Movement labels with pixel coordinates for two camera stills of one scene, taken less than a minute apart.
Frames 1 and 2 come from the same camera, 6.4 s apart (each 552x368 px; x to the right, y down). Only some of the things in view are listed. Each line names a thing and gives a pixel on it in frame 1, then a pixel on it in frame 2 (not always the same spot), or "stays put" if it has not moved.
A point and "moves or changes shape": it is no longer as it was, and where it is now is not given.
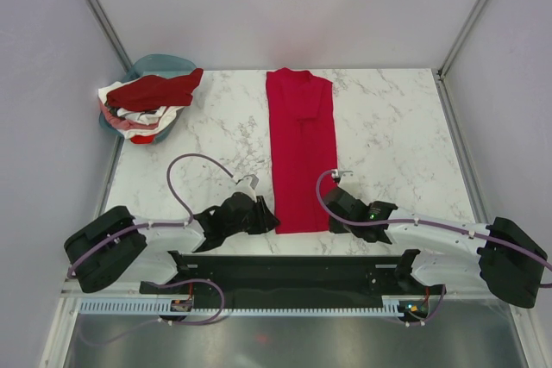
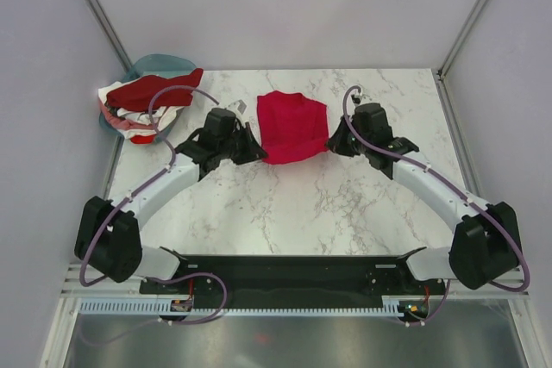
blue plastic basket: (156, 65) stays put
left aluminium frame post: (98, 11) stays put
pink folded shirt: (121, 124) stays put
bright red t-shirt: (302, 146) moves or changes shape
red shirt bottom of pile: (142, 140) stays put
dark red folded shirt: (153, 91) stays put
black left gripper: (265, 220) -> (254, 152)
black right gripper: (335, 227) -> (336, 142)
